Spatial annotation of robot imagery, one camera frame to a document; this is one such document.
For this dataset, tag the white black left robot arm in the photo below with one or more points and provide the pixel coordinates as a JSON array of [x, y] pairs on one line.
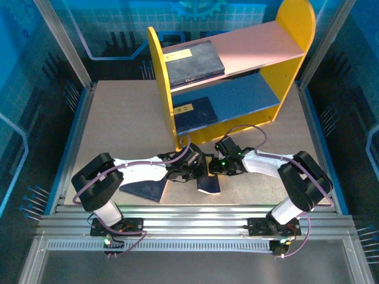
[[142, 171]]

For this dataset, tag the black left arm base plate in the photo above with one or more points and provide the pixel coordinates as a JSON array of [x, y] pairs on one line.
[[134, 226]]

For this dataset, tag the aluminium mounting rail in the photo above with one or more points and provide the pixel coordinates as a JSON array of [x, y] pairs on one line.
[[192, 220]]

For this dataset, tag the aluminium table side rail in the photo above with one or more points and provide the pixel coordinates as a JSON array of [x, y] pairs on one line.
[[79, 139], [311, 118]]

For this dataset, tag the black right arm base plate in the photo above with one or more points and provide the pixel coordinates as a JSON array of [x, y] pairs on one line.
[[257, 227]]

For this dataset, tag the black connector box with LED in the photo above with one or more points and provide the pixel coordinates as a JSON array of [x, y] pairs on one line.
[[114, 244], [278, 247]]

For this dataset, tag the yellow pink blue bookshelf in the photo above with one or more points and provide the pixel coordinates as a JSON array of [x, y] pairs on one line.
[[296, 17]]

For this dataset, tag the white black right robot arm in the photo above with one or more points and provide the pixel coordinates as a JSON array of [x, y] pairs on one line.
[[260, 161]]

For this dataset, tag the aluminium frame post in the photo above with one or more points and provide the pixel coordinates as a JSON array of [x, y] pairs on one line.
[[322, 44], [64, 44]]

